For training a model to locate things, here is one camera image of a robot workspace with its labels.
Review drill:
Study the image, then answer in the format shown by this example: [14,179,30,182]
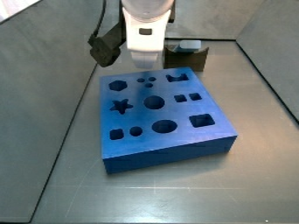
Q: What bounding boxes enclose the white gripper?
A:
[121,0,173,68]

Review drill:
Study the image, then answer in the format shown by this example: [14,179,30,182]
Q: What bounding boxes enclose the light blue square-circle object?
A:
[173,39,201,53]

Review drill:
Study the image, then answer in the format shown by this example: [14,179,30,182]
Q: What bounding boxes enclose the blue foam shape-sorter block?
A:
[98,67,237,173]

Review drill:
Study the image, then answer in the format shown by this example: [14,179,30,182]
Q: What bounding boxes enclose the black camera cable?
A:
[87,0,108,45]

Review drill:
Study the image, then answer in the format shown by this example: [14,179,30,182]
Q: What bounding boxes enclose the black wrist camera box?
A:
[87,21,126,67]

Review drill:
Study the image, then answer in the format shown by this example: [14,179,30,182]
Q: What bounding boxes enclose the black curved fixture bracket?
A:
[162,47,209,72]

